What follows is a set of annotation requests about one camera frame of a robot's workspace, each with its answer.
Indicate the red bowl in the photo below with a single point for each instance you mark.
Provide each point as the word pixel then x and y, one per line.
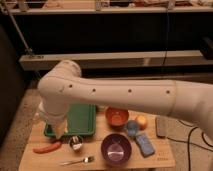
pixel 116 117

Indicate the green plastic tray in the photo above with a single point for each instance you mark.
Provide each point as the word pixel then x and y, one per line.
pixel 79 120

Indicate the wooden shelf rack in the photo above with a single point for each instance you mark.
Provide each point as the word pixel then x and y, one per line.
pixel 153 46

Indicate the small metal cup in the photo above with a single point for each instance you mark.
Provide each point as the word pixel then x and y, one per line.
pixel 76 142

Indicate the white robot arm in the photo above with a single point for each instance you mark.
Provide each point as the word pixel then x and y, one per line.
pixel 64 85

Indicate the silver fork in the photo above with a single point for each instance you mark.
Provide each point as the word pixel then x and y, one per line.
pixel 84 160

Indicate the blue sponge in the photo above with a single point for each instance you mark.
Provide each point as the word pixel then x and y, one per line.
pixel 145 145

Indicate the yellow red apple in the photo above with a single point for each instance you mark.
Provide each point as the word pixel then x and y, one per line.
pixel 142 121

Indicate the grey rectangular block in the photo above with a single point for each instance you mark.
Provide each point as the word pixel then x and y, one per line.
pixel 160 126

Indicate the purple bowl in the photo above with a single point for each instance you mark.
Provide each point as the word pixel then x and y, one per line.
pixel 116 149

